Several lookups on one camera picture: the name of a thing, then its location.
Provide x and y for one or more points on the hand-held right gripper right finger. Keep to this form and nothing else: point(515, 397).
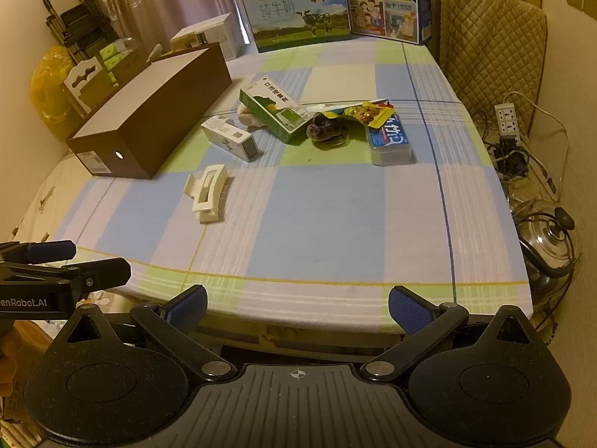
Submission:
point(410, 311)

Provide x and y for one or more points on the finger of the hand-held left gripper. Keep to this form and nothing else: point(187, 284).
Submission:
point(100, 274)
point(49, 250)

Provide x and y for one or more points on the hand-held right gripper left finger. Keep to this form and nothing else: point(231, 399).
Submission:
point(189, 307)

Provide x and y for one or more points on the small white medicine box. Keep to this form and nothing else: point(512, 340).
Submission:
point(228, 137)

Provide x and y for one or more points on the large white box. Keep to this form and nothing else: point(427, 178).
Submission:
point(154, 102)

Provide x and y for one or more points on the green white medicine box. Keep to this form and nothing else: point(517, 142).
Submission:
point(275, 107)

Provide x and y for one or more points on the checked tablecloth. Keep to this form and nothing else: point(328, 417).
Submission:
point(350, 205)

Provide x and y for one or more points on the steel pot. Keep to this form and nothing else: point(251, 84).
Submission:
point(550, 242)

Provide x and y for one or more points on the yellow plastic bag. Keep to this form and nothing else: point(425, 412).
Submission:
point(46, 88)

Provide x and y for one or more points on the white chair back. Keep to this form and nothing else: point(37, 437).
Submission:
point(74, 89)

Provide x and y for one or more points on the beige fuzzy object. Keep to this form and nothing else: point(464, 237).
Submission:
point(247, 119)

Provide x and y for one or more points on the dark purple packaged item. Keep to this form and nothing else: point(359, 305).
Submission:
point(324, 131)

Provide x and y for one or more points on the yellow snack packet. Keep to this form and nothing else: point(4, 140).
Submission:
point(368, 113)

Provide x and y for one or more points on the brown cardboard carton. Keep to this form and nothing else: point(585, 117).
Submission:
point(135, 63)

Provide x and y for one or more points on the pile of green tissue packs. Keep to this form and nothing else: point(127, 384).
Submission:
point(112, 52)

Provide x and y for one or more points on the white power strip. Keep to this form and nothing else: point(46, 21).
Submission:
point(507, 119)

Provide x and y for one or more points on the white tube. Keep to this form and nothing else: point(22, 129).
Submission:
point(322, 106)

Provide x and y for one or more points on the black folding chairs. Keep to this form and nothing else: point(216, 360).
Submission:
point(79, 23)

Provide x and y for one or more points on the white cardboard box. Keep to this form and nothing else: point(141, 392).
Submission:
point(214, 32)

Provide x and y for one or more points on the beige quilted chair cover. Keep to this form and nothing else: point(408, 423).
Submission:
point(489, 46)

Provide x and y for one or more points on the blue milk carton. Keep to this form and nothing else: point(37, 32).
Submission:
point(387, 4)

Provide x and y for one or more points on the green milk carton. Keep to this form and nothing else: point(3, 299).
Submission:
point(298, 18)

